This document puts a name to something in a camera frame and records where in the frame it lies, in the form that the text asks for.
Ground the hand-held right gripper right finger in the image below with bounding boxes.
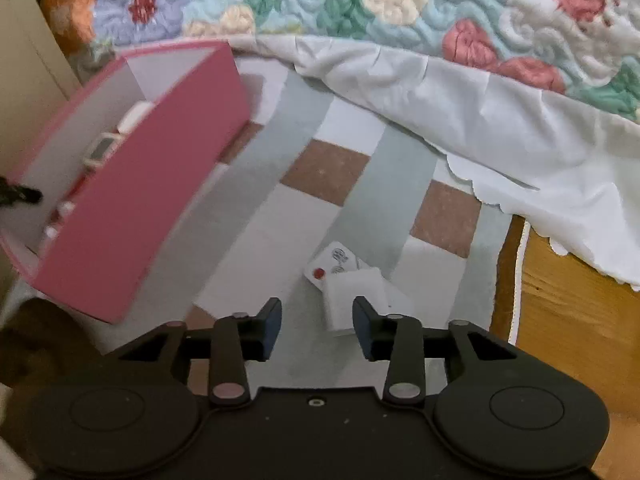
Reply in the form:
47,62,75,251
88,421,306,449
352,296,518,403

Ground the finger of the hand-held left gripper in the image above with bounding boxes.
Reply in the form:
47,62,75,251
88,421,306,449
0,175,42,207

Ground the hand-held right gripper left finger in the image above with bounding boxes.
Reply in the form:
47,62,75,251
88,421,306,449
117,297,282,407

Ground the white rectangular case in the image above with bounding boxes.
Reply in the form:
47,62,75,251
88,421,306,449
322,267,413,336

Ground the small remote with red button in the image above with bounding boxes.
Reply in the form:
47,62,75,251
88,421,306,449
303,241,371,286

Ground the white remote with display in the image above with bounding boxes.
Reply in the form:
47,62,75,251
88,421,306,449
82,131,121,167

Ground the pink cardboard box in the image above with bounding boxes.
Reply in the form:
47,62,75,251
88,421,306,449
0,41,252,324

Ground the small white object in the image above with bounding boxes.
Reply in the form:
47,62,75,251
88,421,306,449
44,201,77,238

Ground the dark brown object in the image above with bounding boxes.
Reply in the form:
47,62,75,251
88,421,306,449
0,297,108,391

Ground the beige cabinet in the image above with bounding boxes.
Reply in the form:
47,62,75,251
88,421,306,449
0,0,83,181

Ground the checkered rug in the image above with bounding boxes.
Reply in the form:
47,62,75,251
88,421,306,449
0,55,526,396

